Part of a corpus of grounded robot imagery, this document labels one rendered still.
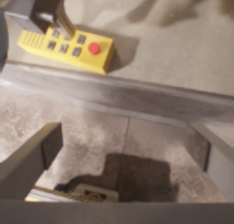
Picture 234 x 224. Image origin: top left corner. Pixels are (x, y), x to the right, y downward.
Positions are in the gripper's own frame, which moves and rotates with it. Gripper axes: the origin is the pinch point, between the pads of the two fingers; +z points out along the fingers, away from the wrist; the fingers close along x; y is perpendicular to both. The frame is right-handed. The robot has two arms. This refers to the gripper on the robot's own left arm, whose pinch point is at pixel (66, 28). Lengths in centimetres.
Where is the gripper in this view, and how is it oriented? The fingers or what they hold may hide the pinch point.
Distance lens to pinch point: 44.4
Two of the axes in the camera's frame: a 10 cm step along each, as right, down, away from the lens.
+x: 3.3, -9.4, 0.9
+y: 9.4, 3.1, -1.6
